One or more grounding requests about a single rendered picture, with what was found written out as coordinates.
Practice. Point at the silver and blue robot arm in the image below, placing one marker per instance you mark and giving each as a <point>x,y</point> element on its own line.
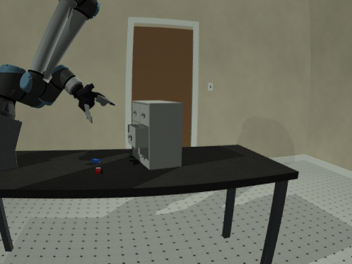
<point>58,37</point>

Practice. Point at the grey chest of drawers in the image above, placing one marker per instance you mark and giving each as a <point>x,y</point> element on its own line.
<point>165,134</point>

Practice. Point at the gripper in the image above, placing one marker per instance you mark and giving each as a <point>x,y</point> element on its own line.
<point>87,100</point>

